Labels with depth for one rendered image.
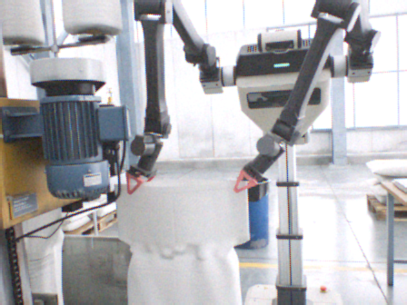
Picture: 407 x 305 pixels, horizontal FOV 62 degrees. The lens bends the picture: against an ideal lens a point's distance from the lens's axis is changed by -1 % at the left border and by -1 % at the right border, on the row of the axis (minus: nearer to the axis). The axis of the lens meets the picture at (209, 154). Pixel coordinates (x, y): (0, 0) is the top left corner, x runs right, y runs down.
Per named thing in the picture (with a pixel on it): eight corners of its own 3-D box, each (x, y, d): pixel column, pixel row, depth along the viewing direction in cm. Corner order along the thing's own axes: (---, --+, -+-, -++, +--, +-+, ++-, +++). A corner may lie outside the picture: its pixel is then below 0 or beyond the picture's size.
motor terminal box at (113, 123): (132, 148, 95) (130, 106, 94) (132, 150, 85) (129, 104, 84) (101, 150, 94) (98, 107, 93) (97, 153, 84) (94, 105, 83)
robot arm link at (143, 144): (173, 122, 117) (151, 118, 120) (155, 122, 106) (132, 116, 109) (166, 157, 118) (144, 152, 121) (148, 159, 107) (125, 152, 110)
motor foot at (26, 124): (67, 137, 90) (64, 104, 90) (35, 141, 79) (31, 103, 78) (38, 139, 93) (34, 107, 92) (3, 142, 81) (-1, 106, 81)
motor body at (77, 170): (121, 188, 94) (113, 96, 92) (88, 201, 80) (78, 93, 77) (73, 189, 98) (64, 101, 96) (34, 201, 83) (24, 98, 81)
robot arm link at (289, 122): (363, 4, 86) (326, -9, 91) (357, 3, 82) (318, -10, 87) (301, 142, 110) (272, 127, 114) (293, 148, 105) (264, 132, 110)
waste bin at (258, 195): (274, 234, 369) (272, 174, 363) (272, 252, 320) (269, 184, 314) (231, 233, 381) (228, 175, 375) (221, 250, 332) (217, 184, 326)
